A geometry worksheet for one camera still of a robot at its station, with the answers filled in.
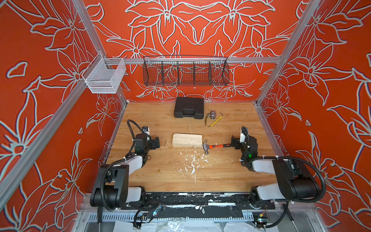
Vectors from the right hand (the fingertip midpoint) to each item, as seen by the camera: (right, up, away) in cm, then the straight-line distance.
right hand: (241, 134), depth 91 cm
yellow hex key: (-13, +8, +15) cm, 21 cm away
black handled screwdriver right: (+15, -38, -23) cm, 47 cm away
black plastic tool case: (-33, +19, +19) cm, 42 cm away
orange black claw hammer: (-22, -9, +3) cm, 24 cm away
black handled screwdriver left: (-79, -37, -22) cm, 90 cm away
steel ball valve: (-15, +12, +15) cm, 25 cm away
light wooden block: (-35, -4, +2) cm, 36 cm away
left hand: (-59, -2, +2) cm, 59 cm away
